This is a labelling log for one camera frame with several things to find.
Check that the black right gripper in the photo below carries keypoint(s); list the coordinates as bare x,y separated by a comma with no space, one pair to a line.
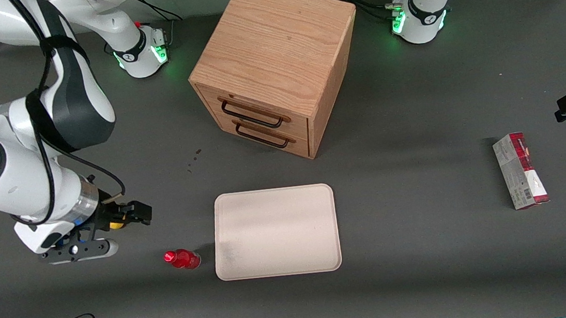
107,216

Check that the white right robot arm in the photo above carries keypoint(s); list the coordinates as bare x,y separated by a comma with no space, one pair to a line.
13,159

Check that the beige rectangular tray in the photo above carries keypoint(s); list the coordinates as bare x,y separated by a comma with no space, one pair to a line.
275,232

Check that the yellow lemon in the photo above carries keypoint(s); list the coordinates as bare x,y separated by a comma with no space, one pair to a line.
117,226

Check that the red coke bottle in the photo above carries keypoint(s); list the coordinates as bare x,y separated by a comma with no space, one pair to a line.
184,259

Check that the wooden drawer cabinet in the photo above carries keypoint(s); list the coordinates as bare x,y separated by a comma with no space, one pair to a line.
272,51

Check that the red and grey carton box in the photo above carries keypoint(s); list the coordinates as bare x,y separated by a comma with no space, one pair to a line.
521,171

